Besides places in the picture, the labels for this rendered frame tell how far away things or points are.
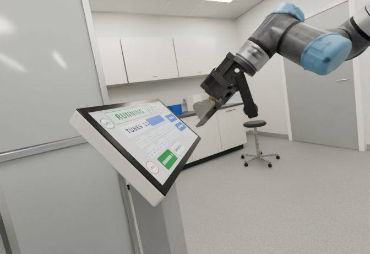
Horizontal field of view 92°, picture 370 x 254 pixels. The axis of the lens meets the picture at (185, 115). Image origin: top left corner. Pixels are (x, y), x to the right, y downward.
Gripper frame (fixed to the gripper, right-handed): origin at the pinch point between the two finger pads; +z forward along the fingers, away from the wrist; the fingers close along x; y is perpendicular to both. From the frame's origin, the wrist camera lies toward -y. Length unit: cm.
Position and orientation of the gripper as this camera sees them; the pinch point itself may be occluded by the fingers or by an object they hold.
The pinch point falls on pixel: (201, 125)
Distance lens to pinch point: 51.7
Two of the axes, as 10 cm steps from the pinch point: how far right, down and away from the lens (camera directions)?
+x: -2.5, 1.4, -9.6
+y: -7.4, -6.7, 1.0
